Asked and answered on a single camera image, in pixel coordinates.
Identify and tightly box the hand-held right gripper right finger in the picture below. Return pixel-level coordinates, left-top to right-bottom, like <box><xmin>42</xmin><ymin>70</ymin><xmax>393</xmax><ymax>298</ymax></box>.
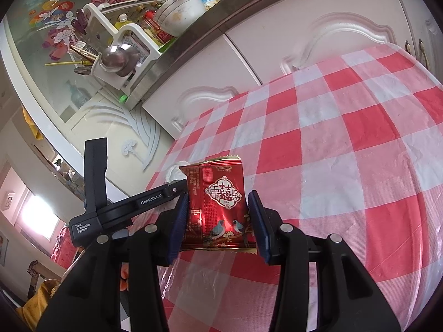
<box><xmin>247</xmin><ymin>190</ymin><xmax>404</xmax><ymax>332</ymax></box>

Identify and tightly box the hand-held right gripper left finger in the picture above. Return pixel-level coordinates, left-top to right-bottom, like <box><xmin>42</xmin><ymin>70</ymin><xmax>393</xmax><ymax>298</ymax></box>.
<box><xmin>36</xmin><ymin>193</ymin><xmax>190</xmax><ymax>332</ymax></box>

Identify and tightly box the red snack packet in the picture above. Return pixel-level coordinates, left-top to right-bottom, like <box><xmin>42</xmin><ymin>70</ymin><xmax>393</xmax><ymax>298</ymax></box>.
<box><xmin>178</xmin><ymin>155</ymin><xmax>259</xmax><ymax>254</ymax></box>

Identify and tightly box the white tissue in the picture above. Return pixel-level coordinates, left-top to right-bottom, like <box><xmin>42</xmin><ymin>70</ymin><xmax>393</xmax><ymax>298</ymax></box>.
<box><xmin>165</xmin><ymin>160</ymin><xmax>189</xmax><ymax>185</ymax></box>

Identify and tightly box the red bed blanket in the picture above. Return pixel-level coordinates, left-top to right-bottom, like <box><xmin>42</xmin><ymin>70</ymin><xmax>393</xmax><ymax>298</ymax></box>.
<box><xmin>51</xmin><ymin>223</ymin><xmax>89</xmax><ymax>270</ymax></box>

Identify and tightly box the red checkered tablecloth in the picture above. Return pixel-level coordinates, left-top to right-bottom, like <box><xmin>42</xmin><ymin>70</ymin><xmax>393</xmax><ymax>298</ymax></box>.
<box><xmin>119</xmin><ymin>43</ymin><xmax>443</xmax><ymax>332</ymax></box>

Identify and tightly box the yellow hanging cloth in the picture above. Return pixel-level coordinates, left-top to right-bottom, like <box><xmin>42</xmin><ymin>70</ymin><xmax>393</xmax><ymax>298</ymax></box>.
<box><xmin>22</xmin><ymin>107</ymin><xmax>43</xmax><ymax>141</ymax></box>

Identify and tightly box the mustard yellow garment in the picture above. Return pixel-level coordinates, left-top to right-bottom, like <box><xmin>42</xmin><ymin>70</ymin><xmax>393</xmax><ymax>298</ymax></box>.
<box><xmin>16</xmin><ymin>278</ymin><xmax>65</xmax><ymax>332</ymax></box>

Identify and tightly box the white cabinet door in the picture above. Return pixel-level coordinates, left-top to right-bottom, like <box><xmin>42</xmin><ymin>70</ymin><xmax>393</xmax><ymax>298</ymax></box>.
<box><xmin>142</xmin><ymin>36</ymin><xmax>264</xmax><ymax>135</ymax></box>
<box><xmin>225</xmin><ymin>0</ymin><xmax>416</xmax><ymax>77</ymax></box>
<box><xmin>391</xmin><ymin>0</ymin><xmax>443</xmax><ymax>84</ymax></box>

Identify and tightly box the metal ladle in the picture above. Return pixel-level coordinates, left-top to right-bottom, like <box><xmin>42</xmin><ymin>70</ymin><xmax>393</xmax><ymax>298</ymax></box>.
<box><xmin>100</xmin><ymin>44</ymin><xmax>141</xmax><ymax>77</ymax></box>

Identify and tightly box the frosted glass sliding door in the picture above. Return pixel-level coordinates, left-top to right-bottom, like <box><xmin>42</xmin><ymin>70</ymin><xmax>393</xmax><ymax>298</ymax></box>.
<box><xmin>0</xmin><ymin>0</ymin><xmax>181</xmax><ymax>208</ymax></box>

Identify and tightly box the kitchen counter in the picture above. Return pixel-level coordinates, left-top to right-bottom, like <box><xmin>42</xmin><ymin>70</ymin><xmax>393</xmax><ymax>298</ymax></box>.
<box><xmin>128</xmin><ymin>0</ymin><xmax>402</xmax><ymax>109</ymax></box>

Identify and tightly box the red sauce bottle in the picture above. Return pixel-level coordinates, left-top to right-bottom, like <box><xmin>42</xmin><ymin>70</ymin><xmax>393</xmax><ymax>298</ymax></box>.
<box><xmin>143</xmin><ymin>9</ymin><xmax>163</xmax><ymax>32</ymax></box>

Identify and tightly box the white dish rack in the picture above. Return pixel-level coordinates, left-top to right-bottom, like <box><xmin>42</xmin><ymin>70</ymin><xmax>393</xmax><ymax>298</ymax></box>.
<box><xmin>71</xmin><ymin>2</ymin><xmax>177</xmax><ymax>102</ymax></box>

